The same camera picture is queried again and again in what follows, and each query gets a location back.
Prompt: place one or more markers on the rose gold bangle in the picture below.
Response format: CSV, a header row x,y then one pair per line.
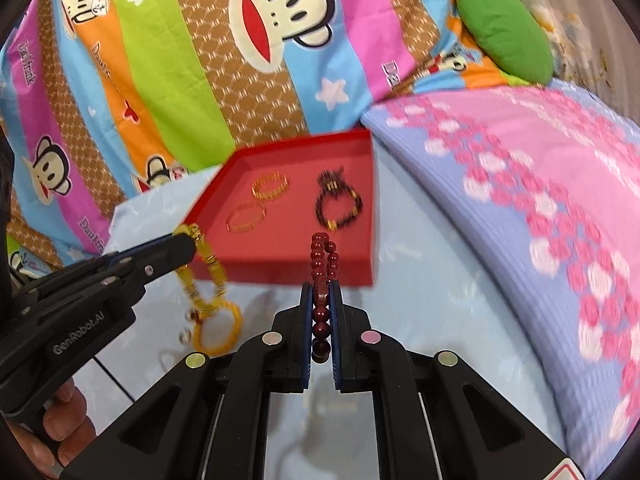
x,y
235,225

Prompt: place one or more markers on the pale floral fabric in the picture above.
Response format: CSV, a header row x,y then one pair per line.
x,y
580,25

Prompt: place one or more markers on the pink floral blanket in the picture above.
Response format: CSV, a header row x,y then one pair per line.
x,y
525,200

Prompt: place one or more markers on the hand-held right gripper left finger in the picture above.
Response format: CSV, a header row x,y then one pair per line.
x,y
306,345

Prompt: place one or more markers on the silver hoop earring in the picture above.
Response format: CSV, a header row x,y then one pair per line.
x,y
185,336

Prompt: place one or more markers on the red cardboard box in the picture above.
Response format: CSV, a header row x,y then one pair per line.
x,y
260,260

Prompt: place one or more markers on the green pillow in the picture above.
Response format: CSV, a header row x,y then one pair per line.
x,y
505,35

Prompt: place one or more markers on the colourful monkey print blanket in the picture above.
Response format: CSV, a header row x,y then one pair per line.
x,y
200,70

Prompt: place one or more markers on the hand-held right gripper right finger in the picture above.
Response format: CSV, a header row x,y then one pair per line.
x,y
336,345

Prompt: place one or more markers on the person's left hand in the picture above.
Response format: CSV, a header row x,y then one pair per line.
x,y
67,427

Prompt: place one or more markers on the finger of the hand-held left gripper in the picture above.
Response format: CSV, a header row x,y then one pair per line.
x,y
160,247
160,267

